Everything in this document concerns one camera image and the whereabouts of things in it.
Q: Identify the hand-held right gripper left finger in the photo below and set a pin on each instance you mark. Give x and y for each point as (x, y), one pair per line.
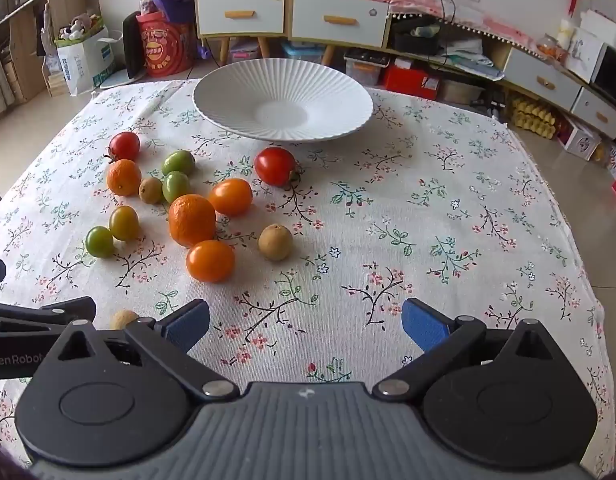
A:
(188, 325)

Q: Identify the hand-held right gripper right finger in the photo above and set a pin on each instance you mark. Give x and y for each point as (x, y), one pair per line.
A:
(425, 325)

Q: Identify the brown longan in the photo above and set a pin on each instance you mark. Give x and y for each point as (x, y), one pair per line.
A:
(275, 242)
(124, 318)
(151, 190)

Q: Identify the orange cherry tomato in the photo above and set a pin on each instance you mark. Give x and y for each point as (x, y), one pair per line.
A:
(210, 260)
(230, 197)

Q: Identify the green cherry tomato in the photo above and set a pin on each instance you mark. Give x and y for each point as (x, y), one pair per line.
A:
(99, 241)

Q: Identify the large orange mandarin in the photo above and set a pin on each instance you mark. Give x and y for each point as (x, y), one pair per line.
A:
(192, 220)

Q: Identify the yellow-green cherry tomato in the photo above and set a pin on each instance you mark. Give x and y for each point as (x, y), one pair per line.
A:
(123, 222)

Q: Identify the small orange mandarin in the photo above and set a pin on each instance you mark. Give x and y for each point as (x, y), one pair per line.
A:
(123, 176)

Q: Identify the small red tomato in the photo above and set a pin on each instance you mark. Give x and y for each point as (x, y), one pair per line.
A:
(124, 146)

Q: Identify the large red tomato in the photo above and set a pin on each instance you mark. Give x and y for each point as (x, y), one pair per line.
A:
(274, 166)

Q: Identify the white ribbed plate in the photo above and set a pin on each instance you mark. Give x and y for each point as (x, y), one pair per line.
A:
(288, 85)

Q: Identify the white paper bag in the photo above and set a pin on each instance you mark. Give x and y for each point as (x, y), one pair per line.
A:
(83, 67)

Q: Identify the stack of yellow egg cartons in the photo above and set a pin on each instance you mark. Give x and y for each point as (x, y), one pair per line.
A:
(532, 117)

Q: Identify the white patterned carton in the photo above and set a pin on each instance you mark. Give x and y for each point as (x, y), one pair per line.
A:
(580, 142)

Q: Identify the red box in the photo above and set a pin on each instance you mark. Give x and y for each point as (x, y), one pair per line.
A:
(410, 82)

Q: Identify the plush toys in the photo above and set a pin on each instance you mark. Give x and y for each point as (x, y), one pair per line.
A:
(78, 27)

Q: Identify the dark lid storage box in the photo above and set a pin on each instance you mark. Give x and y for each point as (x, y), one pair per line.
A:
(365, 72)

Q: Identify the black upright panel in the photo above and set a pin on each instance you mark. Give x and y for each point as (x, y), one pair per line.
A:
(133, 45)

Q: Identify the white console drawer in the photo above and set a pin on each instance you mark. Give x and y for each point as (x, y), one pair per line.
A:
(592, 110)
(527, 72)

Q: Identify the small clear storage box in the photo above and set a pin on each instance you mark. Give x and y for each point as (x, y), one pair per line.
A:
(245, 52)

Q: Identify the low wooden console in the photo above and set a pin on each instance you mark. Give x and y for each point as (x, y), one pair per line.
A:
(497, 56)

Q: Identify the red bucket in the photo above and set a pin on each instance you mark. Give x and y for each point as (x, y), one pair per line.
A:
(163, 47)

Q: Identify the wooden bookshelf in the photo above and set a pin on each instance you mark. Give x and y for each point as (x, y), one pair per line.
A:
(70, 2)

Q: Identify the black bag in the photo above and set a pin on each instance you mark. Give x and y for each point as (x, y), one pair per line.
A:
(412, 42)

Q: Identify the blue lid storage box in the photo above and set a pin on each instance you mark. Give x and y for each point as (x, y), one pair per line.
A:
(303, 55)

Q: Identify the glass jar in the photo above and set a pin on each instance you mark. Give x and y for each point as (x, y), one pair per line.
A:
(552, 50)

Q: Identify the black microwave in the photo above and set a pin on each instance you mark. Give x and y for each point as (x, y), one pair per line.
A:
(612, 75)

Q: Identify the white printed box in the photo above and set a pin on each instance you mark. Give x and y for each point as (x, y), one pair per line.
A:
(585, 52)

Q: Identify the white cabinet drawer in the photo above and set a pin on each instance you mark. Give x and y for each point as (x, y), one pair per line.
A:
(218, 10)
(313, 15)

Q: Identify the wooden cabinet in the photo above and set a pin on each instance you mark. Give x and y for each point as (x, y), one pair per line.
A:
(289, 15)

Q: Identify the plain white box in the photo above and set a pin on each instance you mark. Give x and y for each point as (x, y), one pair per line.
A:
(602, 25)

